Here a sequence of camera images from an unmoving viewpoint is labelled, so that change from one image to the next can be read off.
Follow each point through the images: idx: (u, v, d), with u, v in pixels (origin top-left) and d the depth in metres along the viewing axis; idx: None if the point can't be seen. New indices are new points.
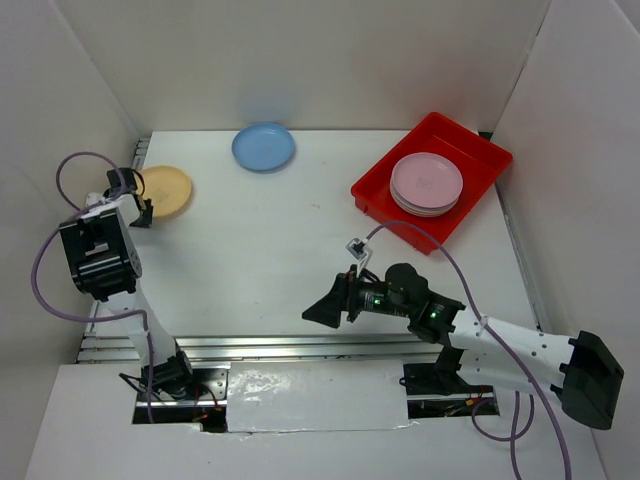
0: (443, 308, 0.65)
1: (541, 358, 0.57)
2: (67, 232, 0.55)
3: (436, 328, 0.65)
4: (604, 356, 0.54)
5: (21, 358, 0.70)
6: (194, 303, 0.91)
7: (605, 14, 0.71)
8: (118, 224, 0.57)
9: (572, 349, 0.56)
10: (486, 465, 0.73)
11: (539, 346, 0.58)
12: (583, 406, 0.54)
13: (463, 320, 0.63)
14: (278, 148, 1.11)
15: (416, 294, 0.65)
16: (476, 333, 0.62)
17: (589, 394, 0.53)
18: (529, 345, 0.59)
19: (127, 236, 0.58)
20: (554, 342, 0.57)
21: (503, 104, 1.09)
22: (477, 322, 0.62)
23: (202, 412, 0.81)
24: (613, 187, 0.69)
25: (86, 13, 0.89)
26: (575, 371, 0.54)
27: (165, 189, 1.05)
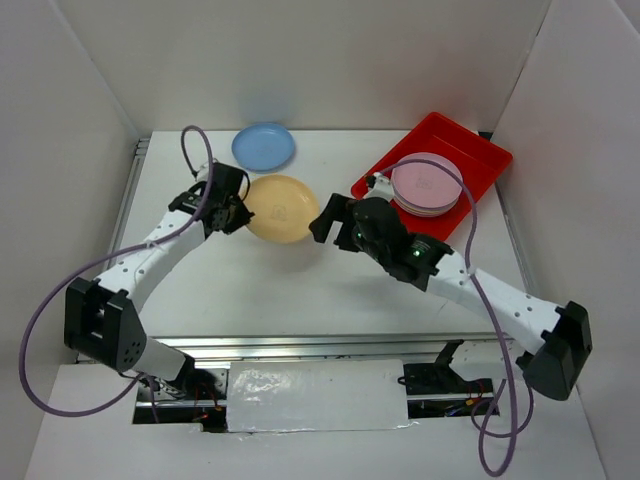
0: (426, 248, 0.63)
1: (521, 322, 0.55)
2: (72, 295, 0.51)
3: (415, 266, 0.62)
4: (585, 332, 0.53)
5: (21, 358, 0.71)
6: (195, 303, 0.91)
7: (605, 14, 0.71)
8: (119, 321, 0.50)
9: (557, 318, 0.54)
10: (486, 465, 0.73)
11: (525, 308, 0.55)
12: (549, 375, 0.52)
13: (450, 266, 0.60)
14: (279, 148, 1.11)
15: (390, 229, 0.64)
16: (460, 282, 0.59)
17: (563, 363, 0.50)
18: (513, 305, 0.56)
19: (129, 330, 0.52)
20: (539, 308, 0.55)
21: (503, 104, 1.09)
22: (463, 271, 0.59)
23: (202, 412, 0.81)
24: (612, 187, 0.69)
25: (86, 14, 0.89)
26: (558, 340, 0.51)
27: (282, 202, 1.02)
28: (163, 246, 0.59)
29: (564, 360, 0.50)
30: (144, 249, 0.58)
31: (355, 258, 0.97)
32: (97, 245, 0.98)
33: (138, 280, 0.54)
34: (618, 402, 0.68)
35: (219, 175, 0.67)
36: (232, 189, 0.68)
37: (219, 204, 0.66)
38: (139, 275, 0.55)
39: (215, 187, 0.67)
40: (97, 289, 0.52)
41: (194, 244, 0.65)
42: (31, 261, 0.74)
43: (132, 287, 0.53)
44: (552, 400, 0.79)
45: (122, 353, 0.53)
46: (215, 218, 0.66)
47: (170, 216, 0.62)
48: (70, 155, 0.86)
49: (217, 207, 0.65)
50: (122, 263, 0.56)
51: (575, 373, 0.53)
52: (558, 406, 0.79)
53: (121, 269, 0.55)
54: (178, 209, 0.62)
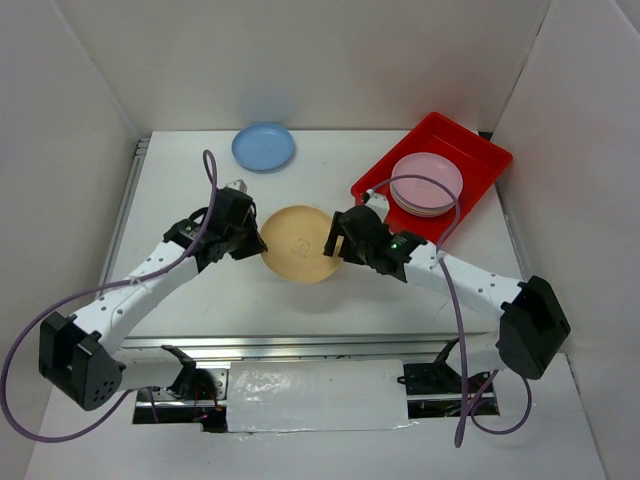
0: (403, 241, 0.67)
1: (484, 296, 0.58)
2: (46, 333, 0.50)
3: (393, 257, 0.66)
4: (549, 303, 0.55)
5: (21, 358, 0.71)
6: (195, 303, 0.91)
7: (605, 14, 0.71)
8: (87, 364, 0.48)
9: (518, 291, 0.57)
10: (486, 465, 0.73)
11: (488, 284, 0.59)
12: (518, 347, 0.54)
13: (422, 253, 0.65)
14: (279, 148, 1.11)
15: (368, 228, 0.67)
16: (430, 266, 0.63)
17: (524, 330, 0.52)
18: (478, 283, 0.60)
19: (101, 371, 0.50)
20: (502, 283, 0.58)
21: (503, 104, 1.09)
22: (433, 256, 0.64)
23: (202, 412, 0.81)
24: (612, 187, 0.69)
25: (86, 14, 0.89)
26: (518, 308, 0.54)
27: (302, 235, 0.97)
28: (147, 283, 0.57)
29: (523, 327, 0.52)
30: (128, 285, 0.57)
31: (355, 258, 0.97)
32: (97, 245, 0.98)
33: (115, 322, 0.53)
34: (619, 402, 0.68)
35: (222, 205, 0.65)
36: (234, 219, 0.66)
37: (217, 236, 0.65)
38: (116, 316, 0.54)
39: (216, 216, 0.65)
40: (71, 329, 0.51)
41: (186, 277, 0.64)
42: (31, 261, 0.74)
43: (106, 330, 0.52)
44: (552, 400, 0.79)
45: (91, 394, 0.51)
46: (211, 250, 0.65)
47: (163, 247, 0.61)
48: (69, 155, 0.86)
49: (214, 240, 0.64)
50: (102, 299, 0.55)
51: (549, 348, 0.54)
52: (558, 407, 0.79)
53: (99, 307, 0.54)
54: (172, 241, 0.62)
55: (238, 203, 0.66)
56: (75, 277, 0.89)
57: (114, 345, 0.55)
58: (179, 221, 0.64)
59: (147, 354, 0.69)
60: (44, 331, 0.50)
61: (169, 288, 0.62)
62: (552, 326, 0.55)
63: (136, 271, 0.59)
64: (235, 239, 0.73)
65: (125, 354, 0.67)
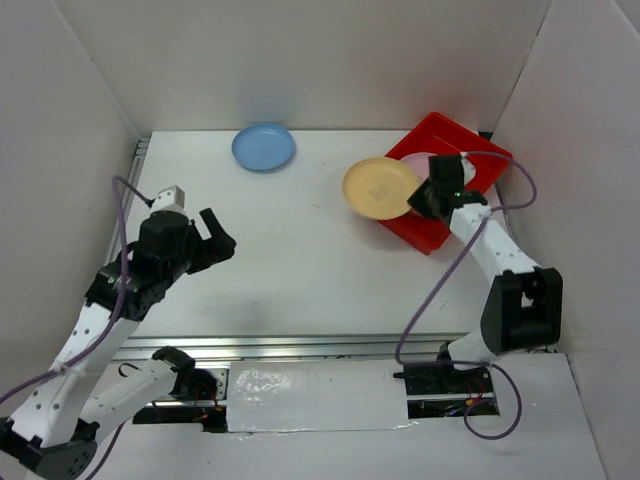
0: (468, 194, 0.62)
1: (497, 263, 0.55)
2: None
3: (447, 201, 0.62)
4: (553, 299, 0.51)
5: (21, 358, 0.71)
6: (195, 302, 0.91)
7: (605, 14, 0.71)
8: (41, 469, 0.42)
9: (531, 271, 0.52)
10: (485, 465, 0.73)
11: (508, 253, 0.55)
12: (494, 315, 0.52)
13: (474, 208, 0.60)
14: (279, 148, 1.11)
15: (448, 171, 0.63)
16: (471, 220, 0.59)
17: (507, 300, 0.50)
18: (501, 249, 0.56)
19: (66, 456, 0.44)
20: (521, 258, 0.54)
21: (503, 104, 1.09)
22: (481, 212, 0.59)
23: (202, 412, 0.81)
24: (613, 187, 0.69)
25: (86, 14, 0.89)
26: (515, 278, 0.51)
27: (381, 183, 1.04)
28: (78, 368, 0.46)
29: (511, 294, 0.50)
30: (56, 375, 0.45)
31: (355, 257, 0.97)
32: (97, 245, 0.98)
33: (52, 422, 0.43)
34: (620, 403, 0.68)
35: (147, 237, 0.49)
36: (171, 250, 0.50)
37: (150, 278, 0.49)
38: (53, 413, 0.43)
39: (143, 253, 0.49)
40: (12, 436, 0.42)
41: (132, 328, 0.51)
42: (31, 262, 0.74)
43: (48, 433, 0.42)
44: (552, 401, 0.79)
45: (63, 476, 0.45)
46: (146, 296, 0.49)
47: (85, 315, 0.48)
48: (69, 156, 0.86)
49: (147, 286, 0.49)
50: (35, 396, 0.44)
51: (527, 338, 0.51)
52: (558, 406, 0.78)
53: (33, 406, 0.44)
54: (96, 303, 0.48)
55: (168, 233, 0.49)
56: (75, 277, 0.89)
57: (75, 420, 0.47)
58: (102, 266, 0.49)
59: (125, 388, 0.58)
60: None
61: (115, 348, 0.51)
62: (541, 323, 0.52)
63: (63, 351, 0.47)
64: (187, 257, 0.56)
65: (98, 396, 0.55)
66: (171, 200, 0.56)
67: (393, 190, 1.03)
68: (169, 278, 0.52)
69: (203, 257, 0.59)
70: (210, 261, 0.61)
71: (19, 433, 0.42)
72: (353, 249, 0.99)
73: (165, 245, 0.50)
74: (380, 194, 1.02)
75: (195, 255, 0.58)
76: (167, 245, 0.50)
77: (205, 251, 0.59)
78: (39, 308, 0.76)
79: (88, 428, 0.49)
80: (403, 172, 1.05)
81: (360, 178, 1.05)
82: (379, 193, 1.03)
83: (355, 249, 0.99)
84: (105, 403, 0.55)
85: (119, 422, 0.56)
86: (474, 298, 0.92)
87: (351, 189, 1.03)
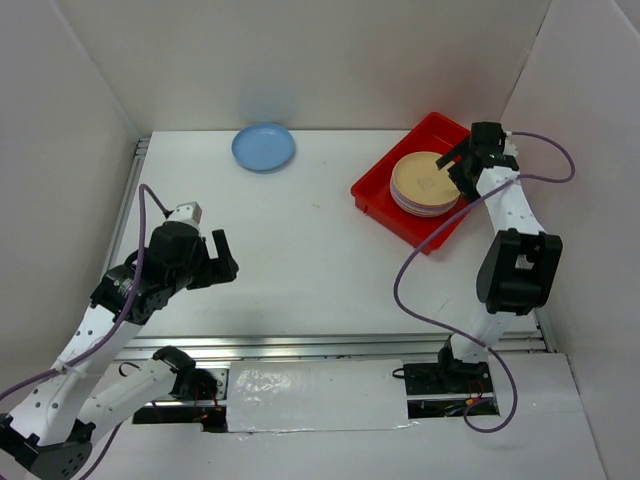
0: (503, 158, 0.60)
1: (507, 221, 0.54)
2: None
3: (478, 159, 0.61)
4: (549, 262, 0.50)
5: (21, 358, 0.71)
6: (195, 302, 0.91)
7: (606, 15, 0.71)
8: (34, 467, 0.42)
9: (536, 233, 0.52)
10: (484, 465, 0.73)
11: (518, 215, 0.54)
12: (489, 266, 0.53)
13: (503, 172, 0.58)
14: (279, 148, 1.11)
15: (484, 137, 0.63)
16: (496, 181, 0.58)
17: (504, 255, 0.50)
18: (515, 209, 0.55)
19: (59, 456, 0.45)
20: (529, 222, 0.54)
21: (503, 104, 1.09)
22: (507, 176, 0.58)
23: (202, 412, 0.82)
24: (613, 187, 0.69)
25: (86, 15, 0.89)
26: (517, 236, 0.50)
27: (430, 176, 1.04)
28: (79, 368, 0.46)
29: (510, 249, 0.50)
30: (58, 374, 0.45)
31: (355, 256, 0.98)
32: (97, 244, 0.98)
33: (51, 420, 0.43)
34: (620, 403, 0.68)
35: (159, 244, 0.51)
36: (178, 258, 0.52)
37: (155, 284, 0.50)
38: (52, 412, 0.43)
39: (152, 259, 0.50)
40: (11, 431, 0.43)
41: (133, 333, 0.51)
42: (30, 262, 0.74)
43: (45, 431, 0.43)
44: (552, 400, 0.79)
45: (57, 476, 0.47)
46: (150, 301, 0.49)
47: (91, 315, 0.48)
48: (69, 156, 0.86)
49: (153, 290, 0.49)
50: (35, 393, 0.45)
51: (516, 294, 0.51)
52: (558, 406, 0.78)
53: (34, 403, 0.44)
54: (101, 306, 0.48)
55: (179, 239, 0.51)
56: (75, 277, 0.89)
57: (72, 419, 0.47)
58: (109, 270, 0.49)
59: (124, 387, 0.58)
60: None
61: (117, 350, 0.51)
62: (530, 282, 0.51)
63: (65, 350, 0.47)
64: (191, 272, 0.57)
65: (96, 395, 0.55)
66: (191, 212, 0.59)
67: (439, 184, 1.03)
68: (172, 287, 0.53)
69: (208, 272, 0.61)
70: (211, 280, 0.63)
71: (17, 430, 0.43)
72: (353, 248, 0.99)
73: (174, 251, 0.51)
74: (427, 186, 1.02)
75: (199, 270, 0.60)
76: (176, 252, 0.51)
77: (209, 268, 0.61)
78: (39, 308, 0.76)
79: (84, 428, 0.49)
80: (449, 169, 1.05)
81: (408, 169, 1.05)
82: (426, 183, 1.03)
83: (355, 249, 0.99)
84: (103, 403, 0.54)
85: (117, 420, 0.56)
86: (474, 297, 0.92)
87: (400, 174, 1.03)
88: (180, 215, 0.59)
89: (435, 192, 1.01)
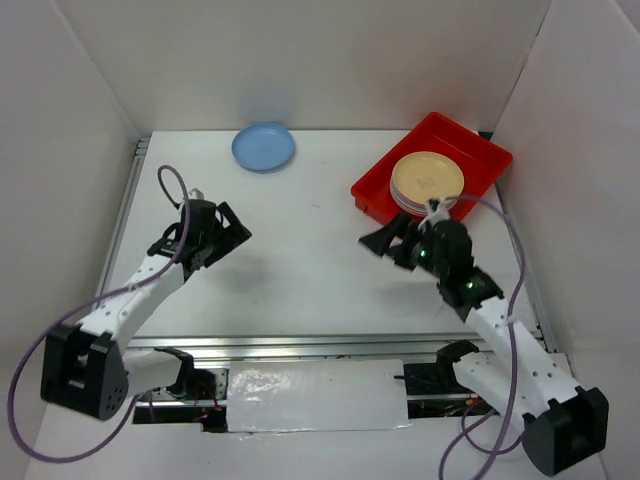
0: (481, 285, 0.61)
1: (536, 384, 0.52)
2: (54, 341, 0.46)
3: (464, 296, 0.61)
4: (598, 424, 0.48)
5: (22, 358, 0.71)
6: (195, 301, 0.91)
7: (606, 14, 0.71)
8: (104, 363, 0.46)
9: (574, 395, 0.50)
10: (485, 466, 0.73)
11: (545, 372, 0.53)
12: (543, 438, 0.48)
13: (495, 306, 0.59)
14: (279, 148, 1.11)
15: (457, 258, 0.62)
16: (496, 325, 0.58)
17: (561, 430, 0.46)
18: (534, 365, 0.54)
19: (114, 374, 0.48)
20: (561, 381, 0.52)
21: (502, 104, 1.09)
22: (503, 315, 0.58)
23: (202, 412, 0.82)
24: (613, 187, 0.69)
25: (86, 14, 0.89)
26: (564, 411, 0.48)
27: (430, 177, 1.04)
28: (146, 287, 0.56)
29: (563, 430, 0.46)
30: (126, 293, 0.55)
31: (355, 256, 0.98)
32: (97, 244, 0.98)
33: (122, 323, 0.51)
34: (620, 403, 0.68)
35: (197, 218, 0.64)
36: (205, 225, 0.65)
37: (194, 245, 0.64)
38: (122, 318, 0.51)
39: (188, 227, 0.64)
40: (78, 336, 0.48)
41: (175, 287, 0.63)
42: (30, 261, 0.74)
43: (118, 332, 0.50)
44: None
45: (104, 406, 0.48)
46: (194, 258, 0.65)
47: (148, 260, 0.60)
48: (69, 155, 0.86)
49: (194, 249, 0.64)
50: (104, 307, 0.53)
51: (573, 455, 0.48)
52: None
53: (103, 312, 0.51)
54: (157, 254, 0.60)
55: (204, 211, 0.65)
56: (75, 277, 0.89)
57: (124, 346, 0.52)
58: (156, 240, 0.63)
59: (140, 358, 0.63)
60: (50, 342, 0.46)
61: (161, 298, 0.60)
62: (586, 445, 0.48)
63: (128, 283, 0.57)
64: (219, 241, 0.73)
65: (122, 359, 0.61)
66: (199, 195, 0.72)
67: (440, 184, 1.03)
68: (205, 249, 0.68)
69: (226, 243, 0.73)
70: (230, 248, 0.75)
71: (90, 331, 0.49)
72: (354, 248, 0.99)
73: (201, 222, 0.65)
74: (428, 186, 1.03)
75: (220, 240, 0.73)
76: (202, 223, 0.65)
77: (227, 236, 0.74)
78: (40, 307, 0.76)
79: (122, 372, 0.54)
80: (449, 167, 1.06)
81: (409, 169, 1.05)
82: (427, 183, 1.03)
83: (355, 249, 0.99)
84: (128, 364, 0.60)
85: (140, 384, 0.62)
86: None
87: (401, 174, 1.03)
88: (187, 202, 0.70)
89: (436, 192, 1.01)
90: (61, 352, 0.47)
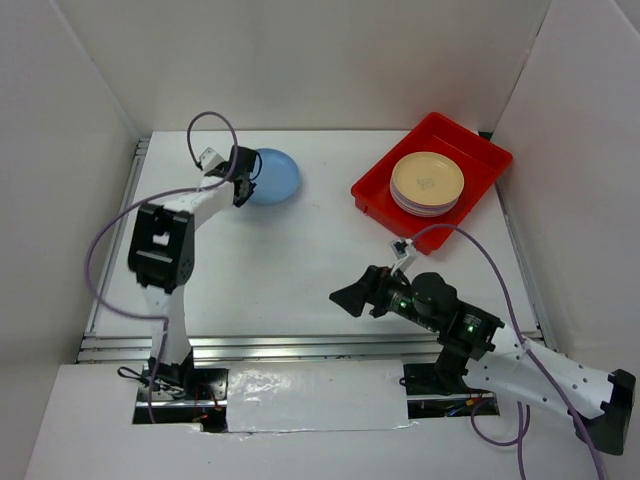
0: (478, 323, 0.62)
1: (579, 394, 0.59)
2: (143, 215, 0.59)
3: (469, 342, 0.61)
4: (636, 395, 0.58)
5: (21, 358, 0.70)
6: (195, 301, 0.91)
7: (606, 14, 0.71)
8: (184, 233, 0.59)
9: (611, 386, 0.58)
10: (485, 466, 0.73)
11: (581, 379, 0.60)
12: (609, 437, 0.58)
13: (505, 340, 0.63)
14: (284, 181, 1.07)
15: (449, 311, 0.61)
16: (517, 357, 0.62)
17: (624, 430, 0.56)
18: (569, 377, 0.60)
19: (189, 242, 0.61)
20: (596, 379, 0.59)
21: (502, 105, 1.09)
22: (518, 345, 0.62)
23: (202, 412, 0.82)
24: (613, 186, 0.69)
25: (87, 14, 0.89)
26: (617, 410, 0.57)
27: (430, 176, 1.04)
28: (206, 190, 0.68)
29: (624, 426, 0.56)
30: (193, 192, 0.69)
31: (355, 256, 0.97)
32: (97, 244, 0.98)
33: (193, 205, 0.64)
34: None
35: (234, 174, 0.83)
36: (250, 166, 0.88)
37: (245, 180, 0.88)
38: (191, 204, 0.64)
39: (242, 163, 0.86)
40: (162, 213, 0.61)
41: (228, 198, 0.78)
42: (30, 261, 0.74)
43: (194, 211, 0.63)
44: None
45: (180, 270, 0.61)
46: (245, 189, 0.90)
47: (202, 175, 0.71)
48: (69, 155, 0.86)
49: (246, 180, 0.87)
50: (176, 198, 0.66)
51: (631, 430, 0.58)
52: None
53: (179, 202, 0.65)
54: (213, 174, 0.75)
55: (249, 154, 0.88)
56: (75, 277, 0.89)
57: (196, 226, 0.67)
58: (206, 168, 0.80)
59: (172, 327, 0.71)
60: (140, 215, 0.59)
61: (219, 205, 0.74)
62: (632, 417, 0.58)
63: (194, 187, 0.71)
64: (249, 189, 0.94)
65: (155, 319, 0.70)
66: (214, 157, 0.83)
67: (441, 183, 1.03)
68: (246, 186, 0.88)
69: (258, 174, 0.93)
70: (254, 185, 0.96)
71: (170, 210, 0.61)
72: (354, 248, 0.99)
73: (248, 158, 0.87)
74: (428, 186, 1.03)
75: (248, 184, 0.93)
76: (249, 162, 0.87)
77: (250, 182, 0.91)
78: (40, 307, 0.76)
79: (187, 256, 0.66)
80: (450, 166, 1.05)
81: (409, 168, 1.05)
82: (427, 183, 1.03)
83: (355, 249, 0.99)
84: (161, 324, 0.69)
85: (175, 342, 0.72)
86: (474, 297, 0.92)
87: (401, 174, 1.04)
88: (208, 158, 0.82)
89: (437, 192, 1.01)
90: (149, 224, 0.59)
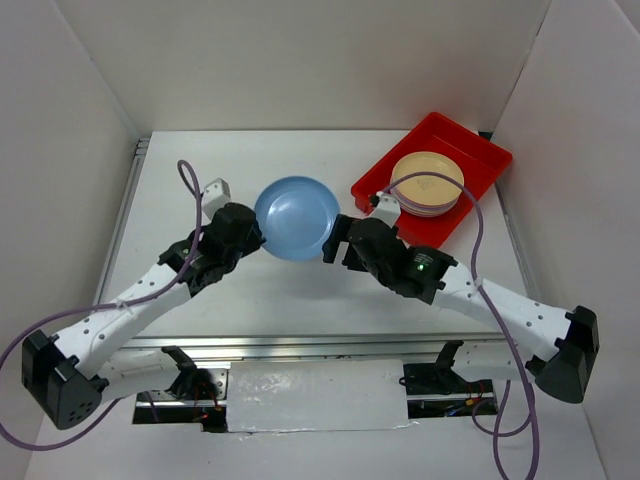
0: (429, 261, 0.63)
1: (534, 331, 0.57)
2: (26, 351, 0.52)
3: (418, 279, 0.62)
4: (594, 336, 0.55)
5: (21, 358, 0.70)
6: (195, 301, 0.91)
7: (607, 14, 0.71)
8: (58, 395, 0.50)
9: (569, 324, 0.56)
10: (485, 465, 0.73)
11: (536, 317, 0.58)
12: (566, 379, 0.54)
13: (458, 278, 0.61)
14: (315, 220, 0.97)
15: (387, 247, 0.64)
16: (469, 295, 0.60)
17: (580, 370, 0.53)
18: (524, 315, 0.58)
19: (74, 396, 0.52)
20: (551, 316, 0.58)
21: (502, 104, 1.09)
22: (470, 283, 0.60)
23: (202, 412, 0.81)
24: (613, 187, 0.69)
25: (86, 14, 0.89)
26: (572, 348, 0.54)
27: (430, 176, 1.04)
28: (133, 308, 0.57)
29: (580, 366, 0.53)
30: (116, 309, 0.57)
31: None
32: (97, 244, 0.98)
33: (93, 347, 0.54)
34: (619, 403, 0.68)
35: (201, 255, 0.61)
36: (235, 240, 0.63)
37: (213, 262, 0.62)
38: (96, 341, 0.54)
39: (215, 237, 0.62)
40: (52, 350, 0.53)
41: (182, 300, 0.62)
42: (30, 261, 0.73)
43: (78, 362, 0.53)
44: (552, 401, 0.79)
45: (70, 416, 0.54)
46: (206, 276, 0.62)
47: (158, 270, 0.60)
48: (69, 155, 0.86)
49: (209, 268, 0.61)
50: (88, 320, 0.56)
51: (589, 371, 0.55)
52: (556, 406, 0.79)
53: (82, 330, 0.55)
54: (166, 265, 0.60)
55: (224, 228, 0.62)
56: (75, 278, 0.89)
57: (109, 353, 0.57)
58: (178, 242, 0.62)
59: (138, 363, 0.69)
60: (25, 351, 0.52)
61: (162, 311, 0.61)
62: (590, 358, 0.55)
63: (128, 293, 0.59)
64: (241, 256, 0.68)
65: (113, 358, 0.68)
66: (216, 196, 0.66)
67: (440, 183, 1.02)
68: (227, 265, 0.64)
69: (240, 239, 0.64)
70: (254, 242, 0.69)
71: (62, 346, 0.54)
72: None
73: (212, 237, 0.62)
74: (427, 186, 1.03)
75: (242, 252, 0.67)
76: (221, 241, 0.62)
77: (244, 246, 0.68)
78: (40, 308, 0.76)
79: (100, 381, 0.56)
80: (450, 165, 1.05)
81: (408, 169, 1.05)
82: (426, 183, 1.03)
83: None
84: (117, 367, 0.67)
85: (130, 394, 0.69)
86: None
87: (400, 174, 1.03)
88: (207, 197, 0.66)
89: (435, 191, 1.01)
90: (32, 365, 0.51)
